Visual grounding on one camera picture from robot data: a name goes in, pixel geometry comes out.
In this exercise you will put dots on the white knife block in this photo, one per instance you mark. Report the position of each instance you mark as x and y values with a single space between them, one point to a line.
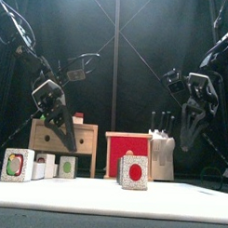
163 158

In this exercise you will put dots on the red and white toy piece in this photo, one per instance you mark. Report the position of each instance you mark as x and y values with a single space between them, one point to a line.
78 118

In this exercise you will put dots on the vertical metal frame pole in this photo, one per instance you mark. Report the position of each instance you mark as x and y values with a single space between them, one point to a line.
115 63

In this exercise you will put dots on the wooden drawer cabinet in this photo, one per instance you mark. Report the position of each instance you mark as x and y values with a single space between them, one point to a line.
84 138

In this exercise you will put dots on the large sushi roll multicolour centre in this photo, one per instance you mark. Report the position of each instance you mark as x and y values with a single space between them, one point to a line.
14 165

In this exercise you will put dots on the orange round toy piece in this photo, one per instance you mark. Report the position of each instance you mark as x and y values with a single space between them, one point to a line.
129 152

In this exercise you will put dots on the white sushi piece red centre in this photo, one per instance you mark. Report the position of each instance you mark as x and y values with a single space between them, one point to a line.
48 164

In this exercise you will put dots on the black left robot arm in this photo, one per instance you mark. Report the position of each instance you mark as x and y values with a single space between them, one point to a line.
16 31

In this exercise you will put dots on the red wooden box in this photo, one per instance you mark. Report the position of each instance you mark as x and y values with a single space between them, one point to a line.
120 148

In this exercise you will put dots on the diagonal metal frame brace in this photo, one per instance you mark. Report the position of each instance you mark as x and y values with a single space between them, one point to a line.
218 150
16 132

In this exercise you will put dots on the small green toy piece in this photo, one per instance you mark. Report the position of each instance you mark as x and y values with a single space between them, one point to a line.
42 117

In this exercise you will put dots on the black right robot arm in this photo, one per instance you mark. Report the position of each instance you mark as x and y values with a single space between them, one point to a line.
219 51

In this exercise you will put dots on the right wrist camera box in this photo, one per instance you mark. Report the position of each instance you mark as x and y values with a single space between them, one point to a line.
176 84

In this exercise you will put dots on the sushi roll green centre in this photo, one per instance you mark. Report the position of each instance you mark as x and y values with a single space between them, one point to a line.
67 167

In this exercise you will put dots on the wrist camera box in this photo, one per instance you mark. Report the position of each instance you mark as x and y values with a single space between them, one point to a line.
76 74
176 84

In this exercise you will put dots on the small white toy block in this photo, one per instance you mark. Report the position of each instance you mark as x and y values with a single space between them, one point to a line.
38 171

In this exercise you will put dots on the sushi roll red centre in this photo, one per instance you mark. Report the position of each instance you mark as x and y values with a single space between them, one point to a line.
135 172

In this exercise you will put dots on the white table mat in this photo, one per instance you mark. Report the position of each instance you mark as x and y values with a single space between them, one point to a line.
109 198

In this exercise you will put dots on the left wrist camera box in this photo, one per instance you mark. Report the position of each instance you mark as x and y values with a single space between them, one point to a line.
76 74

